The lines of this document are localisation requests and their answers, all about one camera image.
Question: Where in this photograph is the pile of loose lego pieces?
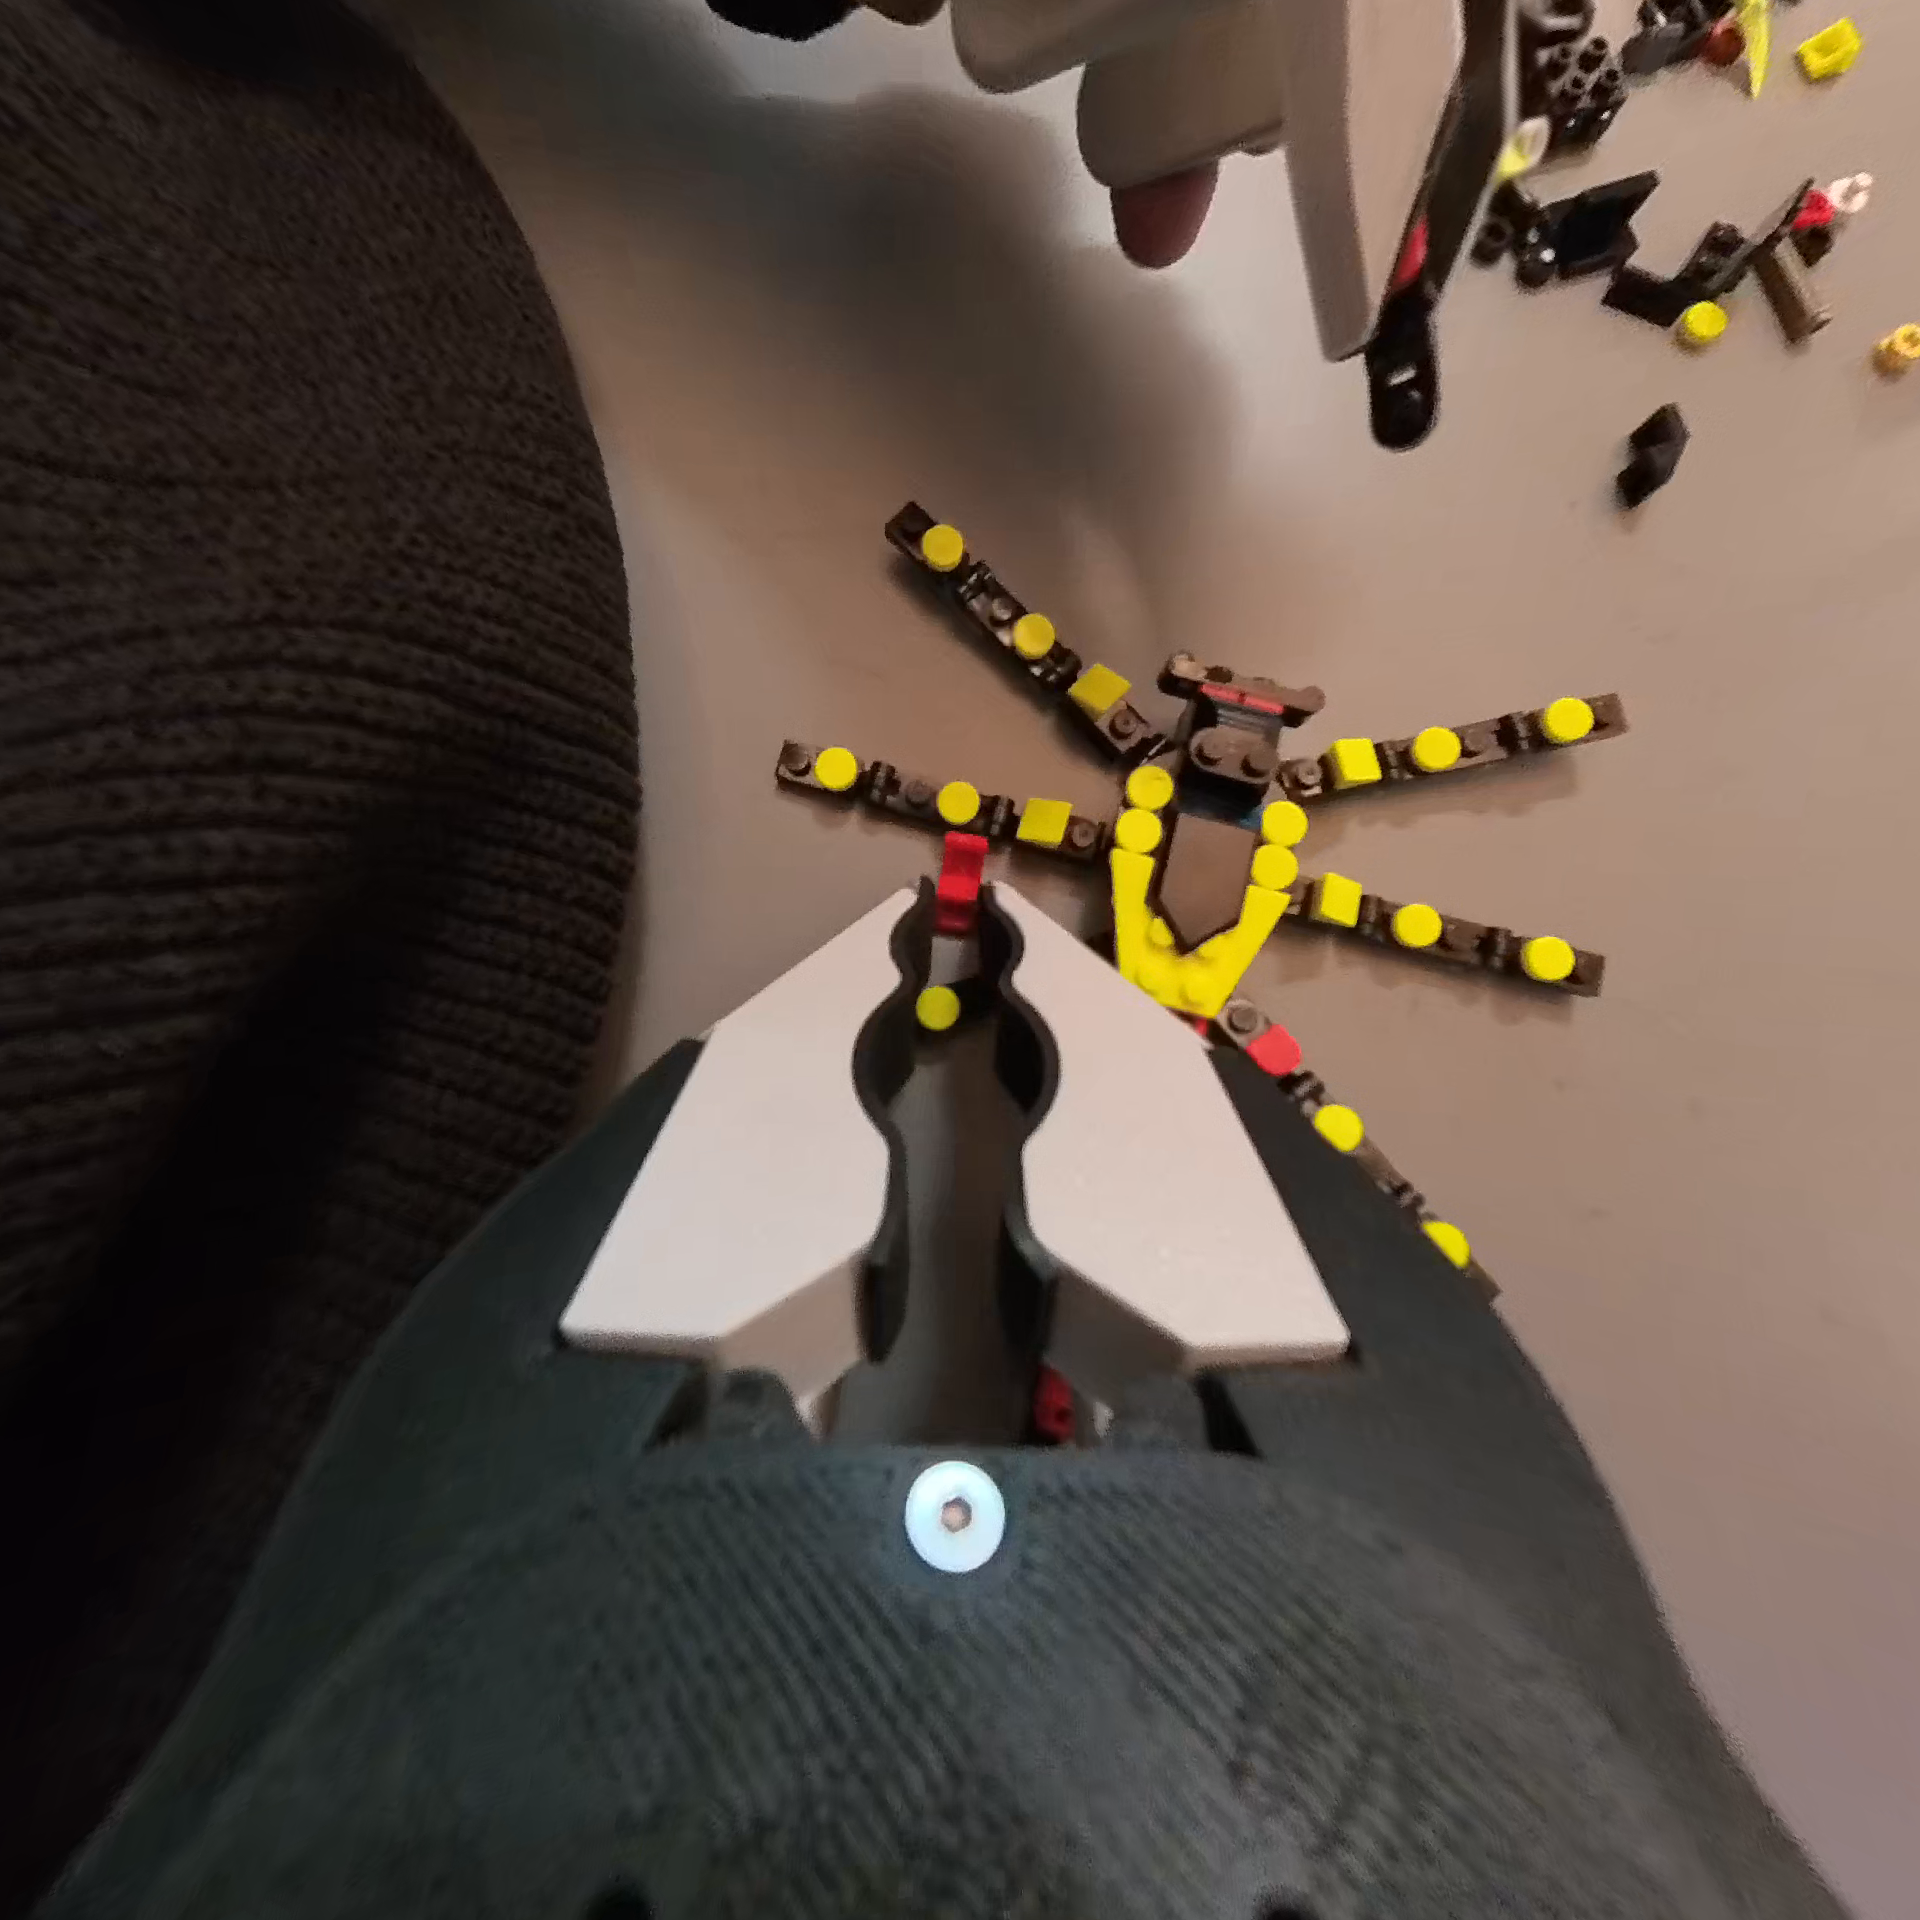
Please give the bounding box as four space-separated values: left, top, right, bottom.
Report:
1477 0 1920 381

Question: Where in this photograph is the person's left hand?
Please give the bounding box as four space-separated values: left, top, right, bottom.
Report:
1115 162 1223 272

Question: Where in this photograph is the black yellow lego spider model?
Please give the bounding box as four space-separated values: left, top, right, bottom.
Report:
773 499 1631 1302

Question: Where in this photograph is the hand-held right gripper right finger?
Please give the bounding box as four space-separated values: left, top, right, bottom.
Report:
975 884 1354 1445

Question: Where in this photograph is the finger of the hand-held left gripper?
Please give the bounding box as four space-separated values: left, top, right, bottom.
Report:
1283 0 1517 366

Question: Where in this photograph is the black lego slope brick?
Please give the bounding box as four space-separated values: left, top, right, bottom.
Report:
1615 404 1694 511

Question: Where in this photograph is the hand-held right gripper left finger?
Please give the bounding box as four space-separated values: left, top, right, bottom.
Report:
558 884 941 1442

